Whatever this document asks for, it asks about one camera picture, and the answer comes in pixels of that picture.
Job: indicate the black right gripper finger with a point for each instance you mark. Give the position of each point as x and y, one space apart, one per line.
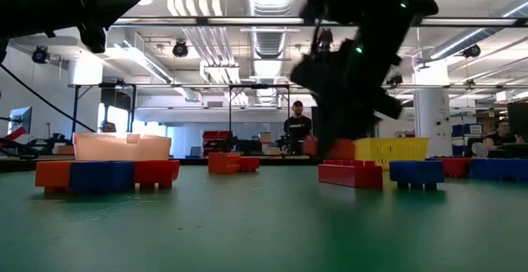
344 119
323 128

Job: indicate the translucent orange plastic bin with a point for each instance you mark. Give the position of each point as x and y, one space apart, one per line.
121 147

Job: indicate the small computer monitor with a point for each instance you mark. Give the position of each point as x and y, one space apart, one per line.
20 119

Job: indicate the black background station frame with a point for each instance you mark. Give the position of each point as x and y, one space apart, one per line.
260 86
105 85

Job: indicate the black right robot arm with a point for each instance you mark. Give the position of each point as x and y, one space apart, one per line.
371 0

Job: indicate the blue storage bins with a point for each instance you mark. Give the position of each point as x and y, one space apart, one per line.
468 129

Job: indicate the black ceiling spotlight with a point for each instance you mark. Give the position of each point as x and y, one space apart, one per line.
180 48
40 54
471 51

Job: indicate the seated person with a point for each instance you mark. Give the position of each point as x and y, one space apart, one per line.
501 138

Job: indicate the small red toy block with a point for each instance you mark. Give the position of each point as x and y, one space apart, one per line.
249 164

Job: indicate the red storage bin shelf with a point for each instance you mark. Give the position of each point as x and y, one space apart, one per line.
215 140

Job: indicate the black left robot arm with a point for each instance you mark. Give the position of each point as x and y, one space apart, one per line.
6 16

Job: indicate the black overhead frame beam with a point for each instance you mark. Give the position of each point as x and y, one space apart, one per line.
247 21

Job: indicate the red bar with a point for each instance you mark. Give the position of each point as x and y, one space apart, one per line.
14 134

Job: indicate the large blue toy block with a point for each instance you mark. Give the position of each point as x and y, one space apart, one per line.
499 169

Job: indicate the black monitor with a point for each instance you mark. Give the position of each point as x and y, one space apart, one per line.
518 119

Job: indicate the cardboard box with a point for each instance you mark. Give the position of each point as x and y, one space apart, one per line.
265 137

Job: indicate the person behind bin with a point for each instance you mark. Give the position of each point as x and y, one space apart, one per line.
108 127

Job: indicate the standing person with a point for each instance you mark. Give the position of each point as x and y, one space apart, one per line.
298 128

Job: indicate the yellow plastic basket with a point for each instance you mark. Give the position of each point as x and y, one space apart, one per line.
392 152

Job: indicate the black overhead camera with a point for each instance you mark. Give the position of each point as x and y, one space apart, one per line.
325 41

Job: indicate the orange toy block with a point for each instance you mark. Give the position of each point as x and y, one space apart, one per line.
223 163
343 149
53 175

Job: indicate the silver ventilation duct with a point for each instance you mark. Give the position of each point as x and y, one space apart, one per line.
268 45

